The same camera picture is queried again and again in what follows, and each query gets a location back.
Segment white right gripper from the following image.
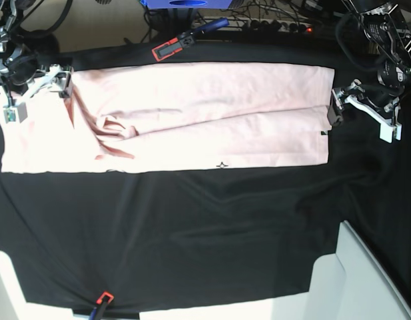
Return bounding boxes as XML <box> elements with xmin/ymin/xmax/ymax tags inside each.
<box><xmin>3</xmin><ymin>64</ymin><xmax>73</xmax><ymax>123</ymax></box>

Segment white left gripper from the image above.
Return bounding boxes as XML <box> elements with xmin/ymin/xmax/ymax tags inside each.
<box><xmin>327</xmin><ymin>79</ymin><xmax>402</xmax><ymax>143</ymax></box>

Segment pink T-shirt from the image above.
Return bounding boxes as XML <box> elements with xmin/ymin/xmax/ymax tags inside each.
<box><xmin>0</xmin><ymin>63</ymin><xmax>334</xmax><ymax>173</ymax></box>

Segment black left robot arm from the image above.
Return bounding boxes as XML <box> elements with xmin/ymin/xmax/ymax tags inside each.
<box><xmin>327</xmin><ymin>1</ymin><xmax>411</xmax><ymax>143</ymax></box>

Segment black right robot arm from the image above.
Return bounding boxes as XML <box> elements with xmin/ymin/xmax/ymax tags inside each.
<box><xmin>0</xmin><ymin>1</ymin><xmax>73</xmax><ymax>123</ymax></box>

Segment blue plastic box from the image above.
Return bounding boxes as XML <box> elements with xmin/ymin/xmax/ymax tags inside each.
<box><xmin>140</xmin><ymin>0</ymin><xmax>232</xmax><ymax>9</ymax></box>

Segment orange black clamp top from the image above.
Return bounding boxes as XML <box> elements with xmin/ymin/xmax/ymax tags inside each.
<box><xmin>151</xmin><ymin>18</ymin><xmax>229</xmax><ymax>62</ymax></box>

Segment black power strip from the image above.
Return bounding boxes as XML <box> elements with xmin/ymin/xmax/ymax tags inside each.
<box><xmin>223</xmin><ymin>17</ymin><xmax>314</xmax><ymax>35</ymax></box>

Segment white box right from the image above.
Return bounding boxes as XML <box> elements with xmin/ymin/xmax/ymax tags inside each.
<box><xmin>308</xmin><ymin>220</ymin><xmax>411</xmax><ymax>320</ymax></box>

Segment white box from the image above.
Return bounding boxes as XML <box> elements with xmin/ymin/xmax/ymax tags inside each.
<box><xmin>308</xmin><ymin>220</ymin><xmax>411</xmax><ymax>320</ymax></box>
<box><xmin>0</xmin><ymin>251</ymin><xmax>31</xmax><ymax>320</ymax></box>

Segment black table cloth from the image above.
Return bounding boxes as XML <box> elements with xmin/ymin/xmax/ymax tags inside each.
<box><xmin>0</xmin><ymin>42</ymin><xmax>411</xmax><ymax>315</ymax></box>

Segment white box left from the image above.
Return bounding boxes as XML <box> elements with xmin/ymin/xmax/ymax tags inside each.
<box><xmin>0</xmin><ymin>251</ymin><xmax>31</xmax><ymax>320</ymax></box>

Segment blue clamp bottom edge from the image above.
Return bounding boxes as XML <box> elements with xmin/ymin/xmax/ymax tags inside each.
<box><xmin>89</xmin><ymin>291</ymin><xmax>114</xmax><ymax>320</ymax></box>

